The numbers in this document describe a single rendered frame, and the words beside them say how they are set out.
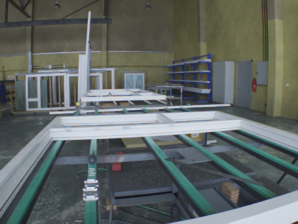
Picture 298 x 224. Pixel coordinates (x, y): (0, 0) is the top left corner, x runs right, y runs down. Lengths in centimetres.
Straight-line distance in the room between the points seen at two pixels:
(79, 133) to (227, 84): 948
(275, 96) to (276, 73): 81
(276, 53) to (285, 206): 773
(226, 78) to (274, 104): 321
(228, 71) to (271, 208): 1004
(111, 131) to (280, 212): 108
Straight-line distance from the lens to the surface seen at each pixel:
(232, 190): 106
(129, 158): 119
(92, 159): 96
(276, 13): 852
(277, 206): 60
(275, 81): 813
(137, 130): 141
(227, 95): 1051
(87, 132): 139
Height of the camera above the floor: 124
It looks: 9 degrees down
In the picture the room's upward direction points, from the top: straight up
